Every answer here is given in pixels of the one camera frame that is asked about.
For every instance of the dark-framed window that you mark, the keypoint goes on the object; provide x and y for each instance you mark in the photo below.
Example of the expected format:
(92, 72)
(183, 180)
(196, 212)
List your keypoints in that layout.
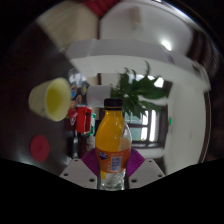
(146, 130)

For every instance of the red box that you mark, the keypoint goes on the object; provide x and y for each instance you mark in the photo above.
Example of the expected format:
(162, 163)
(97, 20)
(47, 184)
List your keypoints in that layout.
(81, 118)

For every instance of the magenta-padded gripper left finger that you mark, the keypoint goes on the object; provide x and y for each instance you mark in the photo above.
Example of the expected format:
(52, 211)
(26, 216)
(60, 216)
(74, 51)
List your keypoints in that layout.
(78, 173)

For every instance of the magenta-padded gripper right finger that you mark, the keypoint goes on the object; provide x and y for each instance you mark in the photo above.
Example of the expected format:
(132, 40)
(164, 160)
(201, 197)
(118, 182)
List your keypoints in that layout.
(146, 173)

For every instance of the green exit sign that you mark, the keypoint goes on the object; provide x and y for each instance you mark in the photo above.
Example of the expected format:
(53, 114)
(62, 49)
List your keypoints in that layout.
(169, 120)

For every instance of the flat round red coaster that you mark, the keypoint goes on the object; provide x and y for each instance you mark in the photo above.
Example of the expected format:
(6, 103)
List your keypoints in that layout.
(39, 148)

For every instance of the broad-leaf plant in white pot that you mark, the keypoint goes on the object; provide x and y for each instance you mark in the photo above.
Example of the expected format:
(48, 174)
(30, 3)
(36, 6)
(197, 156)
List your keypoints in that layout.
(133, 91)

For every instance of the pale yellow mug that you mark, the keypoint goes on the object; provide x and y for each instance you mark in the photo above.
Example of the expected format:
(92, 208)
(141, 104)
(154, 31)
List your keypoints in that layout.
(55, 100)

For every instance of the orange drink plastic bottle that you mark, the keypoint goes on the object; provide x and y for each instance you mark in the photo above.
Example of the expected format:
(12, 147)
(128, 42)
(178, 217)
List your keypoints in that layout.
(111, 133)

